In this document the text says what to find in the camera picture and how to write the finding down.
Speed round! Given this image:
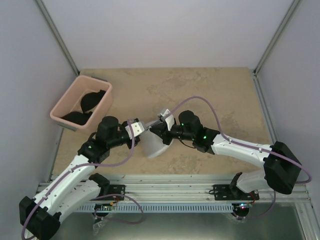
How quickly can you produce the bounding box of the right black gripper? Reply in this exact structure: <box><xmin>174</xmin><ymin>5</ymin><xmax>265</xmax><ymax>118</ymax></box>
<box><xmin>150</xmin><ymin>122</ymin><xmax>195</xmax><ymax>145</ymax></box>

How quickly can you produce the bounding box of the white mesh laundry bag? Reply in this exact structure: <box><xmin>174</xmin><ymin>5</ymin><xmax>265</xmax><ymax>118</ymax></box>
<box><xmin>140</xmin><ymin>120</ymin><xmax>170</xmax><ymax>159</ymax></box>

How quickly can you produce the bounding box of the pink plastic bin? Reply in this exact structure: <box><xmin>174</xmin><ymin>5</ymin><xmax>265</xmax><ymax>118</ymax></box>
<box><xmin>50</xmin><ymin>75</ymin><xmax>113</xmax><ymax>134</ymax></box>

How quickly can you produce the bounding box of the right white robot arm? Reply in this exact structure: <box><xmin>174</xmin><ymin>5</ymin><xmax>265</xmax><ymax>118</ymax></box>
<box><xmin>149</xmin><ymin>110</ymin><xmax>301</xmax><ymax>200</ymax></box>

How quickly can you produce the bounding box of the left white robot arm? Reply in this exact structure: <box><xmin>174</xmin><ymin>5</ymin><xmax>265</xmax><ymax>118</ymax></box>
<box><xmin>19</xmin><ymin>116</ymin><xmax>145</xmax><ymax>240</ymax></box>

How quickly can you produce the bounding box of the black bra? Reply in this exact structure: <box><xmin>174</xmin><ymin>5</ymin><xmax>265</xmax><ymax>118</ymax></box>
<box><xmin>61</xmin><ymin>89</ymin><xmax>106</xmax><ymax>126</ymax></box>

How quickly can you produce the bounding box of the crumpled clear plastic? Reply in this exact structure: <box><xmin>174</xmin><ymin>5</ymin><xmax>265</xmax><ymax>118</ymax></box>
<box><xmin>92</xmin><ymin>219</ymin><xmax>106</xmax><ymax>236</ymax></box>

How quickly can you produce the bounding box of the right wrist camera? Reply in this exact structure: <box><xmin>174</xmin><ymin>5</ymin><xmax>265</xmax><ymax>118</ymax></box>
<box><xmin>157</xmin><ymin>108</ymin><xmax>176</xmax><ymax>131</ymax></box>

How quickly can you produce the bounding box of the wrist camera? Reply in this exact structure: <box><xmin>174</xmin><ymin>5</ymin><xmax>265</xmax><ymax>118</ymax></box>
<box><xmin>125</xmin><ymin>121</ymin><xmax>146</xmax><ymax>139</ymax></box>
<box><xmin>157</xmin><ymin>108</ymin><xmax>176</xmax><ymax>131</ymax></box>

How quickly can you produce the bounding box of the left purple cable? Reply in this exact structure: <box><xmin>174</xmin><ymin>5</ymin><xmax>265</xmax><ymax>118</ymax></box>
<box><xmin>21</xmin><ymin>118</ymin><xmax>146</xmax><ymax>240</ymax></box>

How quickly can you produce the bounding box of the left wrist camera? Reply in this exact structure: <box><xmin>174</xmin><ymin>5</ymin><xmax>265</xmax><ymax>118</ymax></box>
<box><xmin>125</xmin><ymin>121</ymin><xmax>146</xmax><ymax>139</ymax></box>

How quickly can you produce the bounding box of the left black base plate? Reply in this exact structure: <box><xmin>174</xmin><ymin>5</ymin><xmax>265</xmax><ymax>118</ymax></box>
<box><xmin>95</xmin><ymin>184</ymin><xmax>126</xmax><ymax>202</ymax></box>

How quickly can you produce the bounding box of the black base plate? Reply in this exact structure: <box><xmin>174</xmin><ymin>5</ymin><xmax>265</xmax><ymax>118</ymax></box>
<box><xmin>212</xmin><ymin>184</ymin><xmax>241</xmax><ymax>201</ymax></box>
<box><xmin>95</xmin><ymin>184</ymin><xmax>126</xmax><ymax>202</ymax></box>

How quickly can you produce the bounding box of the aluminium rail frame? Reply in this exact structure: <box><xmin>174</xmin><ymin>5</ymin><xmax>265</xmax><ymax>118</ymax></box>
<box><xmin>51</xmin><ymin>174</ymin><xmax>320</xmax><ymax>240</ymax></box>

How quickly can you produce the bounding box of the slotted cable duct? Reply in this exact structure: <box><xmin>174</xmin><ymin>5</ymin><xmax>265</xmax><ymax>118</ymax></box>
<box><xmin>75</xmin><ymin>202</ymin><xmax>234</xmax><ymax>213</ymax></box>

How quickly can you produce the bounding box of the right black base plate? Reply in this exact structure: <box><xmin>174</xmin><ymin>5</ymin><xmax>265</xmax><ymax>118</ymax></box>
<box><xmin>212</xmin><ymin>184</ymin><xmax>241</xmax><ymax>201</ymax></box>

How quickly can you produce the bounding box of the left frame post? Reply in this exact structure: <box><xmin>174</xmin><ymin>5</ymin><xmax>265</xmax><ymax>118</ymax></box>
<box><xmin>34</xmin><ymin>0</ymin><xmax>80</xmax><ymax>76</ymax></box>

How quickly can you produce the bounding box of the frame post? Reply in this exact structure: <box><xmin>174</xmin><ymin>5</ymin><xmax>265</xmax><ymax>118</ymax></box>
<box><xmin>252</xmin><ymin>0</ymin><xmax>303</xmax><ymax>76</ymax></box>
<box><xmin>34</xmin><ymin>0</ymin><xmax>80</xmax><ymax>76</ymax></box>

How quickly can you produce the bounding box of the right frame post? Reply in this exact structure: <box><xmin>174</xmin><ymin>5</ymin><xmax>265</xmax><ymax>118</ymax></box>
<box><xmin>252</xmin><ymin>0</ymin><xmax>303</xmax><ymax>76</ymax></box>

